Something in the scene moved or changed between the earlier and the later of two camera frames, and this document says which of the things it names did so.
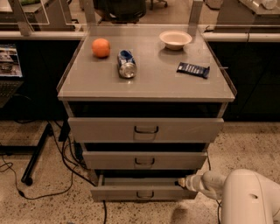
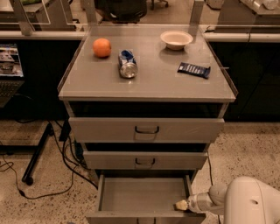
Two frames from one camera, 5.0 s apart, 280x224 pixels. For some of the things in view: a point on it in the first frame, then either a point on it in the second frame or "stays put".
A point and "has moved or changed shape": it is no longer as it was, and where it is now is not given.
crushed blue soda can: x=127 y=64 stays put
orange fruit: x=101 y=47 stays put
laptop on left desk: x=10 y=74 stays put
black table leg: x=35 y=151 stays put
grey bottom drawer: x=139 y=187 has moved or changed shape
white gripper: x=196 y=183 → x=192 y=201
